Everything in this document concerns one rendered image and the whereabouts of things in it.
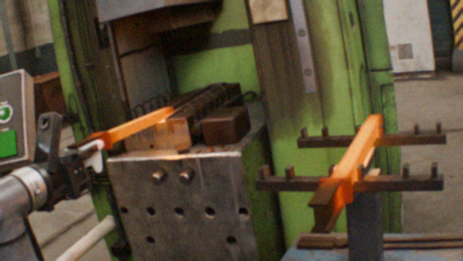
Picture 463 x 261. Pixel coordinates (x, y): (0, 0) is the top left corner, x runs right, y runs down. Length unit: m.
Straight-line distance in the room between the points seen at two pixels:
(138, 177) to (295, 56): 0.50
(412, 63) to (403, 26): 0.52
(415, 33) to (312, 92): 5.16
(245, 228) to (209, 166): 0.18
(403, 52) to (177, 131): 5.34
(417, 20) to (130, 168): 5.42
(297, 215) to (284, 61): 0.43
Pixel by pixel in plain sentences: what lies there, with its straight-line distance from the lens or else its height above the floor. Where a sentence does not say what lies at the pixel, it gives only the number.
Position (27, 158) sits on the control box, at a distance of 1.28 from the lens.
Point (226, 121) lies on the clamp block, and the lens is 1.08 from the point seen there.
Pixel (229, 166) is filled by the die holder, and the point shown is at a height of 0.88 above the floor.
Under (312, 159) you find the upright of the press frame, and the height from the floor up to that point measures 0.81.
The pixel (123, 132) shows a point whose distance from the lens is 0.99.
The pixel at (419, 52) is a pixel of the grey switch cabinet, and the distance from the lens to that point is 6.29.
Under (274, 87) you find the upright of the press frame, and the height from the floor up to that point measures 1.02.
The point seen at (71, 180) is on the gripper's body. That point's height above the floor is 1.00.
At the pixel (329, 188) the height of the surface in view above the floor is 0.98.
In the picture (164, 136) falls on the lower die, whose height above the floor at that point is 0.95.
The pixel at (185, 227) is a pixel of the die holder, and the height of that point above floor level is 0.72.
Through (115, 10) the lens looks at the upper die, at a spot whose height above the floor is 1.29.
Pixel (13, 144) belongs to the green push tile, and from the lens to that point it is 1.30.
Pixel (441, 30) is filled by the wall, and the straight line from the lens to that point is 6.89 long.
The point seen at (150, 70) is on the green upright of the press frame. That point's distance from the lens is 1.51.
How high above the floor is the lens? 1.22
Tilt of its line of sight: 15 degrees down
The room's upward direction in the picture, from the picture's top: 11 degrees counter-clockwise
